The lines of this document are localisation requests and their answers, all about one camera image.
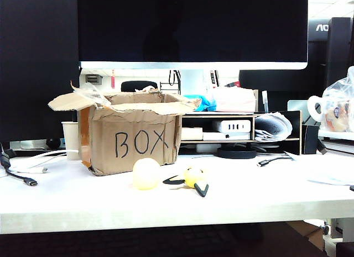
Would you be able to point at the beige small box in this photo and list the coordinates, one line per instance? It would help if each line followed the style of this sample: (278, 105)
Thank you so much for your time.
(191, 133)

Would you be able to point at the yellow black eared doll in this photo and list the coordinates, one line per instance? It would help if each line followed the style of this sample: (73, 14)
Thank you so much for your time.
(193, 177)

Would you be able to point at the round yellow doll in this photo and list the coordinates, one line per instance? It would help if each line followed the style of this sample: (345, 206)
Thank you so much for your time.
(146, 174)

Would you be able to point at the cardboard box marked BOX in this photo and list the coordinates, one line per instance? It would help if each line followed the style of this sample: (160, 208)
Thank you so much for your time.
(105, 146)

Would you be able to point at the grey socket box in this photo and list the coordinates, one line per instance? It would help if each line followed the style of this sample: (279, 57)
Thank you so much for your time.
(93, 79)

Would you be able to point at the small black box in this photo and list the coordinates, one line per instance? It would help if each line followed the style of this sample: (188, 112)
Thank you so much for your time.
(309, 141)

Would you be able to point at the blue plastic bag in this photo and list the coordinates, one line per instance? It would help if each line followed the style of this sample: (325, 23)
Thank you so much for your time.
(206, 103)

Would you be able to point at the white flat device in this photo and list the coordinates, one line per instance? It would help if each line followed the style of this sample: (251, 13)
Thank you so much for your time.
(215, 136)

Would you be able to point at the white multi-port charger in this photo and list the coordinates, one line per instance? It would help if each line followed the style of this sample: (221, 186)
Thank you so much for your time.
(224, 126)

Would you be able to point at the black office chair back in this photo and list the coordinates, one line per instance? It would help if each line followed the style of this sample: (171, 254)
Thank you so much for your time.
(138, 85)

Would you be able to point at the pink white tissue pack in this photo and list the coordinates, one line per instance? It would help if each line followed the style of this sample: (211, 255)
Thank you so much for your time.
(235, 100)

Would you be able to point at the black round base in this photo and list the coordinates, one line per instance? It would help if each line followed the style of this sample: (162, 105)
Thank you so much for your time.
(236, 153)

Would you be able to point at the red hanging pen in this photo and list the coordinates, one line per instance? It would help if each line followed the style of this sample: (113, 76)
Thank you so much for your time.
(113, 80)

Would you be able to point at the folded grey newspaper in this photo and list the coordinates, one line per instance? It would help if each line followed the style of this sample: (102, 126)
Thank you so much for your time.
(273, 127)

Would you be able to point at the silver-chinned large monitor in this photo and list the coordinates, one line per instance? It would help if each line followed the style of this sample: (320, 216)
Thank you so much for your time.
(193, 27)

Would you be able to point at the beige paper cup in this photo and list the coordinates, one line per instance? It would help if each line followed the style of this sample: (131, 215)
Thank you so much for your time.
(70, 141)

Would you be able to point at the black wooden desk riser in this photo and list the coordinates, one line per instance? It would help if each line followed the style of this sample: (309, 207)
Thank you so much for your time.
(296, 135)

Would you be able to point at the silver stand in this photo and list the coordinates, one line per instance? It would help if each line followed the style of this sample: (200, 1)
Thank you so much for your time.
(297, 106)

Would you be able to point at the black round knob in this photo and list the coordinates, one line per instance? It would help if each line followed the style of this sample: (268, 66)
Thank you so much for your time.
(53, 142)

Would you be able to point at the black plug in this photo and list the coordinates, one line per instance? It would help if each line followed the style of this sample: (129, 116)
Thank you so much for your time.
(323, 147)

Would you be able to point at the clear plastic food bag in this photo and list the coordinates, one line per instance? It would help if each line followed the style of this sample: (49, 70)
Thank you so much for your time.
(337, 110)

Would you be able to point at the white paper sheet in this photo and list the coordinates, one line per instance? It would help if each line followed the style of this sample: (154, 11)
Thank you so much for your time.
(332, 175)

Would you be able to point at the plain cardboard piece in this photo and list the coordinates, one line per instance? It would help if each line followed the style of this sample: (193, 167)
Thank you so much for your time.
(309, 232)

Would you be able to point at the black AOC monitor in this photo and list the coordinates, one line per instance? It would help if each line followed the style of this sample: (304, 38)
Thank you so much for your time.
(340, 47)

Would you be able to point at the white table leg with caster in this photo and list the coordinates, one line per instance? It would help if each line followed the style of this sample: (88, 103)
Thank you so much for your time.
(340, 229)

